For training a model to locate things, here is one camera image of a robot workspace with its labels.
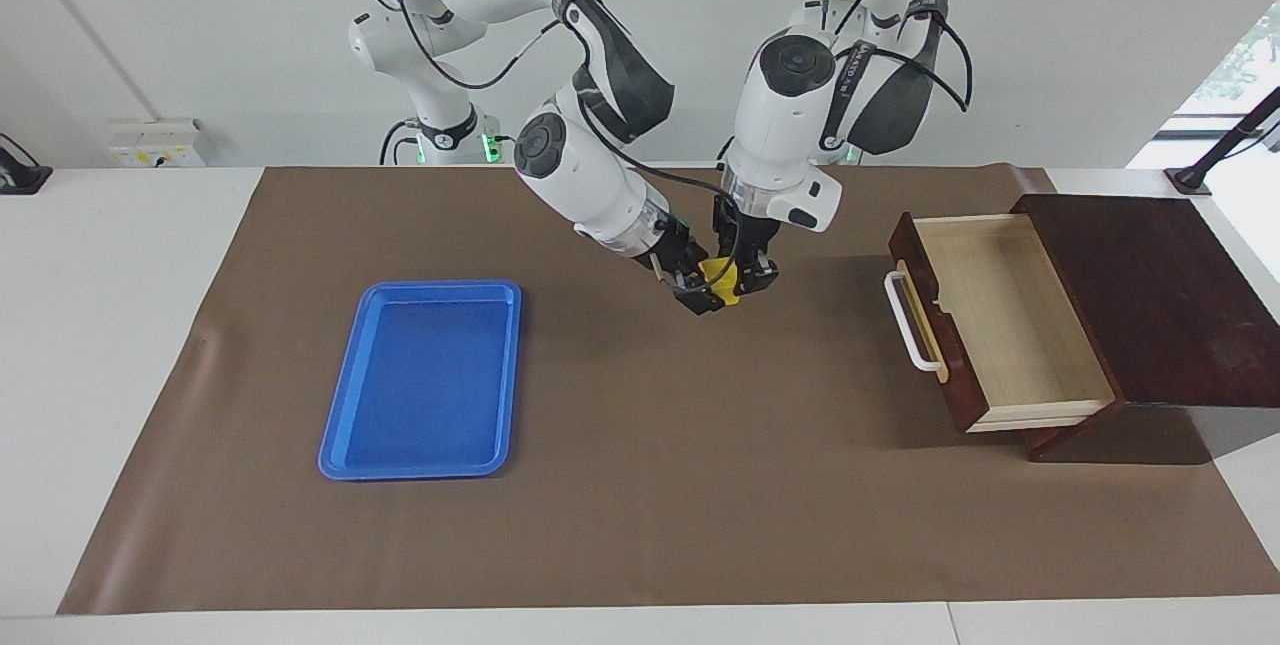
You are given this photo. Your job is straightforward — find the yellow cube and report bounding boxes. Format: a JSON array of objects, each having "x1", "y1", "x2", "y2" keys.
[{"x1": 698, "y1": 258, "x2": 743, "y2": 308}]

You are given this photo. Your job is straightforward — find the white drawer handle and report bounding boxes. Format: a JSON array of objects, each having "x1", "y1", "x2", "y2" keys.
[{"x1": 884, "y1": 270, "x2": 946, "y2": 373}]

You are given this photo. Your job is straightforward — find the wooden drawer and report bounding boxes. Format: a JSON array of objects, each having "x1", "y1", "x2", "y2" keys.
[{"x1": 888, "y1": 212, "x2": 1117, "y2": 434}]

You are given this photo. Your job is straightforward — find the brown table mat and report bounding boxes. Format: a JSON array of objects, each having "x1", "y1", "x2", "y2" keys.
[{"x1": 57, "y1": 163, "x2": 1280, "y2": 616}]

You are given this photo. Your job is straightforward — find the blue plastic tray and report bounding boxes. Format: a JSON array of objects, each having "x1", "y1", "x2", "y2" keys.
[{"x1": 318, "y1": 279, "x2": 523, "y2": 482}]

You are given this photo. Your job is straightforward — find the dark wooden cabinet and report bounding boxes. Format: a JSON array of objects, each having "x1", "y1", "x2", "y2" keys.
[{"x1": 1010, "y1": 193, "x2": 1280, "y2": 466}]

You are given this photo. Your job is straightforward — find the black angled stand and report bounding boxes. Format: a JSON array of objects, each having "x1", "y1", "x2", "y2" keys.
[{"x1": 1165, "y1": 85, "x2": 1280, "y2": 196}]

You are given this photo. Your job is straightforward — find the bright window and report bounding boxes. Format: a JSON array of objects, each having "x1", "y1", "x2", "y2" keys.
[{"x1": 1125, "y1": 3, "x2": 1280, "y2": 171}]

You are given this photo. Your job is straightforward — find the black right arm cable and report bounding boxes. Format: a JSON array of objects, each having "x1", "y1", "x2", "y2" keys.
[{"x1": 343, "y1": 0, "x2": 743, "y2": 291}]

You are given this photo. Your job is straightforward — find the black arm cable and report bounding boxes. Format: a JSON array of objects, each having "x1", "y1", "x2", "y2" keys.
[
  {"x1": 820, "y1": 0, "x2": 974, "y2": 116},
  {"x1": 343, "y1": 0, "x2": 743, "y2": 291}
]

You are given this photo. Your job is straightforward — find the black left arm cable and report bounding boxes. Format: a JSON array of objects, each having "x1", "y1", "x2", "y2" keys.
[{"x1": 820, "y1": 0, "x2": 974, "y2": 116}]

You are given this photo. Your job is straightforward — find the black base cable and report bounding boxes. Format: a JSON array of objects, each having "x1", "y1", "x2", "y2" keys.
[{"x1": 378, "y1": 118, "x2": 421, "y2": 166}]

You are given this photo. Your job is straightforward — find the white wall socket box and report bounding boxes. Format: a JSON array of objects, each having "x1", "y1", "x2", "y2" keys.
[{"x1": 108, "y1": 120, "x2": 206, "y2": 168}]

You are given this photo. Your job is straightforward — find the black desk mount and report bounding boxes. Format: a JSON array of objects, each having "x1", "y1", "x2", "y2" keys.
[{"x1": 0, "y1": 133, "x2": 53, "y2": 194}]

